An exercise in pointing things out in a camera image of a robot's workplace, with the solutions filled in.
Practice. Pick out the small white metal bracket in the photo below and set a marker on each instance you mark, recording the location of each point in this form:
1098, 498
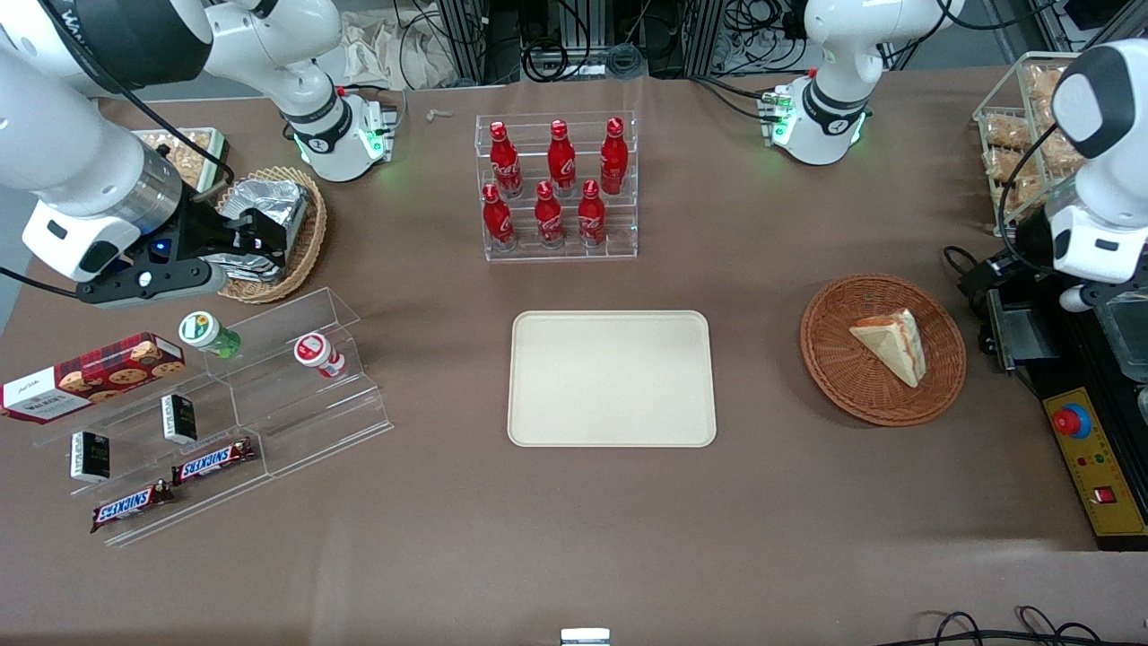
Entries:
585, 637

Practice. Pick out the Snickers chocolate bar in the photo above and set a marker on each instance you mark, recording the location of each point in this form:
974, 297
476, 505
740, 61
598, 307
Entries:
133, 507
213, 461

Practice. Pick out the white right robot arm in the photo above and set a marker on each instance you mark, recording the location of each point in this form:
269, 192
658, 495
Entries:
81, 135

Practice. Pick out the silver foil pack stack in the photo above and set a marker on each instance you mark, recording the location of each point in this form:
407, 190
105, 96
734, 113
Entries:
269, 202

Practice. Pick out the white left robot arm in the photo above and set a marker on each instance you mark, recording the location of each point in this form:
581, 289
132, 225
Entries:
834, 99

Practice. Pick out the clear bag of crackers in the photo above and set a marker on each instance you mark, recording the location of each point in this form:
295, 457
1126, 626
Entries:
1024, 195
1045, 82
1004, 164
1004, 130

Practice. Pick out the green snack cup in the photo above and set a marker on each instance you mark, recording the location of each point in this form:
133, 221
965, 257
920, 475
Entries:
208, 334

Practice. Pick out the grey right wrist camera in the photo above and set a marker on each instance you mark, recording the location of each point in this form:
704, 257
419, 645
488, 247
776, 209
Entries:
152, 285

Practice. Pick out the small beige clip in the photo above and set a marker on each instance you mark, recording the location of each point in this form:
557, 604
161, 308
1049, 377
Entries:
439, 115

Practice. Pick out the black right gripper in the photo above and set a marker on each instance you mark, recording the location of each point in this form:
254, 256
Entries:
199, 228

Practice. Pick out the clear acrylic tiered snack rack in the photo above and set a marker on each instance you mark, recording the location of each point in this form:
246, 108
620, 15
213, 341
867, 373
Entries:
296, 422

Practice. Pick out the clear plastic box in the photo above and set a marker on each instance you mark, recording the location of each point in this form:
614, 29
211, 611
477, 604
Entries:
1128, 341

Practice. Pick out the clear acrylic bottle rack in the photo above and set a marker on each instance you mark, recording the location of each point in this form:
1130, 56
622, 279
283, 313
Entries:
556, 256

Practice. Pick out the red Coca-Cola aluminium bottle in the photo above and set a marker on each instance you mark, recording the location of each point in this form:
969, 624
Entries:
592, 217
498, 220
505, 161
613, 160
549, 218
561, 160

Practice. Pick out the cream plastic tray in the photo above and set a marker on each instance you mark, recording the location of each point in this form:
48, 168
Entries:
612, 379

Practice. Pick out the red snack cup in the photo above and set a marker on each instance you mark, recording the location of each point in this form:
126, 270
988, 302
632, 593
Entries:
316, 353

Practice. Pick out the black yellow emergency stop box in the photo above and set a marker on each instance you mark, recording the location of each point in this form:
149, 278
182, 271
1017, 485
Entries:
1099, 467

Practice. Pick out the beige cloth bag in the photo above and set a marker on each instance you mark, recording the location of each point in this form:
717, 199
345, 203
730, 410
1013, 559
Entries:
395, 54

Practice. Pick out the small black white box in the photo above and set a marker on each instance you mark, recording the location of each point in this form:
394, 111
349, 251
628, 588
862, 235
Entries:
90, 458
179, 419

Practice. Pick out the red tartan cookie box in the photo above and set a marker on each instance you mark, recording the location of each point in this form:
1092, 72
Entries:
90, 379

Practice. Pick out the clear bin of snack bags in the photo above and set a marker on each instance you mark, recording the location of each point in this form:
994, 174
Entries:
995, 135

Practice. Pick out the brown round wicker basket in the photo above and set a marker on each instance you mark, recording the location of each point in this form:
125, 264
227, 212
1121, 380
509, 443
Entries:
834, 359

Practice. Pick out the triangle sandwich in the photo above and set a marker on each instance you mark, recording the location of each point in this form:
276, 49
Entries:
892, 345

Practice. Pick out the clear box of biscuits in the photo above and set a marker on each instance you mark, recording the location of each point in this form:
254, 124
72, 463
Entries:
193, 152

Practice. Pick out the light tan wicker basket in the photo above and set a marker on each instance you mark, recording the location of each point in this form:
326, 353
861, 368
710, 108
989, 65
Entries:
309, 242

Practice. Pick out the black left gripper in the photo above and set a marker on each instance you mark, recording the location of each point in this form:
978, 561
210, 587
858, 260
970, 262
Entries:
1030, 240

